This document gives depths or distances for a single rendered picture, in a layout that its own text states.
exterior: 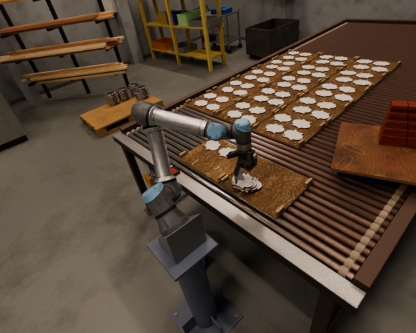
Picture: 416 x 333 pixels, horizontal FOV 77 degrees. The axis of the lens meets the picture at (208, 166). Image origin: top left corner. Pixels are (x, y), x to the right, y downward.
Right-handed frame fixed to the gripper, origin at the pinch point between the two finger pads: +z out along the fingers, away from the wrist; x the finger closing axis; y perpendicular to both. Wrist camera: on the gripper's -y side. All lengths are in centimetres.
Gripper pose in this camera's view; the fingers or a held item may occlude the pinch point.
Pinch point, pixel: (242, 176)
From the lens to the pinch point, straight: 146.7
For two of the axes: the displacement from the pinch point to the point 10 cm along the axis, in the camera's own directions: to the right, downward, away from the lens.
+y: 7.5, 3.2, -5.8
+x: 6.4, -5.4, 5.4
